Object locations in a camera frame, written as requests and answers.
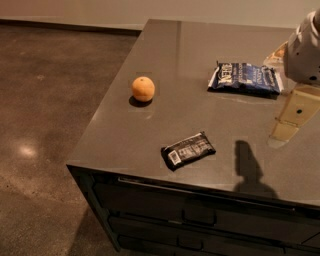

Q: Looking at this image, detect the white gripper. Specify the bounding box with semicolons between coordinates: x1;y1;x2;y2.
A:
263;9;320;143

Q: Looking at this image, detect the blue chip bag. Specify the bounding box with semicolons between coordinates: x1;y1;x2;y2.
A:
208;63;283;97

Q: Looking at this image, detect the dark drawer cabinet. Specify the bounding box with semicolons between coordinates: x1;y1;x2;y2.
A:
67;20;320;256

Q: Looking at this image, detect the black snack packet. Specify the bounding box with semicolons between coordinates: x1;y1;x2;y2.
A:
161;131;216;171

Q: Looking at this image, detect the orange fruit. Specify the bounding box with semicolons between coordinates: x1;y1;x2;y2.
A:
131;76;155;102

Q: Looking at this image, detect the top drawer handle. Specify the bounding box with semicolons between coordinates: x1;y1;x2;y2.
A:
181;201;217;227

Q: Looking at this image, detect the drawer handle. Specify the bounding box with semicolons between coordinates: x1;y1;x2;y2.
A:
181;201;217;227
176;236;204;251

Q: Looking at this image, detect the lower drawer handle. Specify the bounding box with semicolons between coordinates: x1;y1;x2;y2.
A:
176;236;204;251

